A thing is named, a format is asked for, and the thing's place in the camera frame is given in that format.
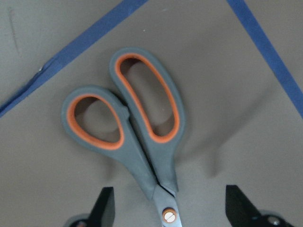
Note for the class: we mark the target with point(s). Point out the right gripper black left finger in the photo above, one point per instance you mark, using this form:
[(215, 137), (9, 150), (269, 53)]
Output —
[(103, 212)]

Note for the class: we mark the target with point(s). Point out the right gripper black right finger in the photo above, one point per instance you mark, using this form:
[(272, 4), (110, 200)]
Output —
[(240, 211)]

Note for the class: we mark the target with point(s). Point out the grey orange scissors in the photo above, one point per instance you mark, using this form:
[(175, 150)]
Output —
[(147, 156)]

